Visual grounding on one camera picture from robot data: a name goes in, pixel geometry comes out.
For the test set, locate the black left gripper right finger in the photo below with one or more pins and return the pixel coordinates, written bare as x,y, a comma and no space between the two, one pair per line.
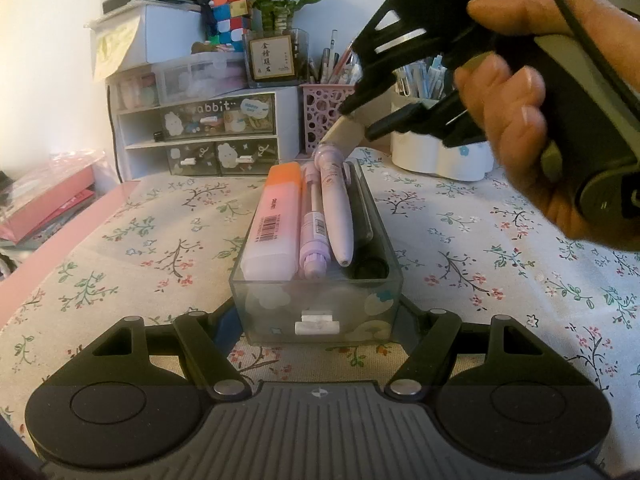
428,338

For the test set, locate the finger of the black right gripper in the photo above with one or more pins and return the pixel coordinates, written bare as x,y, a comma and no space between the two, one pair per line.
387,108
447,120

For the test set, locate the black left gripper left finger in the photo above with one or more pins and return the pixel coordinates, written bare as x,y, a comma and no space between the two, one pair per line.
206,339

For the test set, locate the clear plastic drawer tray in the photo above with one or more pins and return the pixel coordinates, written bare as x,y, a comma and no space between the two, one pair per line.
349,305

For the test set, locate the pink pointed pen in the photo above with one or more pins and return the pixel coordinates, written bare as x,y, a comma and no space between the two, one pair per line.
329,157

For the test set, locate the orange pink wide highlighter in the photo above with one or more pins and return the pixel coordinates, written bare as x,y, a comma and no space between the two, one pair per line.
272,246

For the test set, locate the person's right hand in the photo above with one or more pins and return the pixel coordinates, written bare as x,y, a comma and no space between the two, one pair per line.
506,104

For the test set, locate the white cloud-shaped pen holder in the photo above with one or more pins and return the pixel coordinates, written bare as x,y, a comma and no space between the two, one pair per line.
424,154

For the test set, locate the pink perforated pen cup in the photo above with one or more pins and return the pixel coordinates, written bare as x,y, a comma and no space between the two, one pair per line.
320,110

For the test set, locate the potted bamboo plant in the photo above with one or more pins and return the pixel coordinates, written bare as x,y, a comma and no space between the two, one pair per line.
276,52

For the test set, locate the colourful magic cube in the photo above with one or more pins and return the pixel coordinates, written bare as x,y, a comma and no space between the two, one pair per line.
229,20

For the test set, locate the white desktop drawer organizer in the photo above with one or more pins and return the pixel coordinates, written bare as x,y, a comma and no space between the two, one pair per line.
197,116

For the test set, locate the pink folder stack in bag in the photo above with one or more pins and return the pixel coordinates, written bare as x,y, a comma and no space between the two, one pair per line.
31,199

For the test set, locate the white shelf box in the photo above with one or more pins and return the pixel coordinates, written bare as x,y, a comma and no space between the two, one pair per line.
143,32

